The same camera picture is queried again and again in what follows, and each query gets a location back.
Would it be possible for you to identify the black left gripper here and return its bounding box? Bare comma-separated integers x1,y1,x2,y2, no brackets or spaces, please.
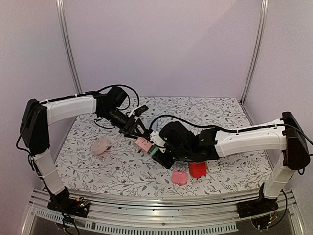
99,107,148,140

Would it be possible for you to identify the light pink cube socket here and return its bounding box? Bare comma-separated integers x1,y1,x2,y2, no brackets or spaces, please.
135,137,152,153

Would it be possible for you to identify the green plug adapter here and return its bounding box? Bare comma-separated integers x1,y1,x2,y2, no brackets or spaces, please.
148,145,161,157

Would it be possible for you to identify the red cube socket adapter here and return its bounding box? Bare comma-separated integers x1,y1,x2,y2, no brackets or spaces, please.
188,162,207,178

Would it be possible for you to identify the pink plug adapter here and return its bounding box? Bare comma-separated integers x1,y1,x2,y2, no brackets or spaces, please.
172,171,188,185

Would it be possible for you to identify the round pink power socket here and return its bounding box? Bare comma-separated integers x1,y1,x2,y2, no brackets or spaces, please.
90,138,111,155

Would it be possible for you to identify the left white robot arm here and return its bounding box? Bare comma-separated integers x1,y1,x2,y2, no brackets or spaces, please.
18,87,149,217

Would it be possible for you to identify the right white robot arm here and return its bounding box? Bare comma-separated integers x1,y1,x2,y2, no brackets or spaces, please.
149,111,312,218

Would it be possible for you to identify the light blue power strip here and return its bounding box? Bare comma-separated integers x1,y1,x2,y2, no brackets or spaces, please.
151,120,159,131

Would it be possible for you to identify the floral patterned table mat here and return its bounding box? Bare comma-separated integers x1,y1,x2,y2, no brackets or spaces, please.
55,97,271,197

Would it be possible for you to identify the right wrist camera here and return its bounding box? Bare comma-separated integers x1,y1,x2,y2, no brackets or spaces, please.
150,130,166,153

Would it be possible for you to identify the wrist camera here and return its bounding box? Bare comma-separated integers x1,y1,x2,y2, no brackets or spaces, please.
129,105,149,117
150,130,166,153

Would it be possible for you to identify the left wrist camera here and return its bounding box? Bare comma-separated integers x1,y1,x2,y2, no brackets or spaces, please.
129,105,149,117

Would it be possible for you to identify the aluminium front rail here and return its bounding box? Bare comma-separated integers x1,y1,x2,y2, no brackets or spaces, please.
18,188,306,235

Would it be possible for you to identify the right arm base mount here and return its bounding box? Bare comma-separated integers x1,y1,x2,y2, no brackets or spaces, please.
236,198,278,230

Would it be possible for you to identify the left aluminium corner post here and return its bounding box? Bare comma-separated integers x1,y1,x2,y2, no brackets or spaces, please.
56,0,83,94

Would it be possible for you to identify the aluminium corner post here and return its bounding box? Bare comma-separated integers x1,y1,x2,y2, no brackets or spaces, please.
56,0,83,94
240,0,269,106

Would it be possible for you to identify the right aluminium corner post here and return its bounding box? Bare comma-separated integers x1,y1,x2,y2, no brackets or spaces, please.
240,0,269,106

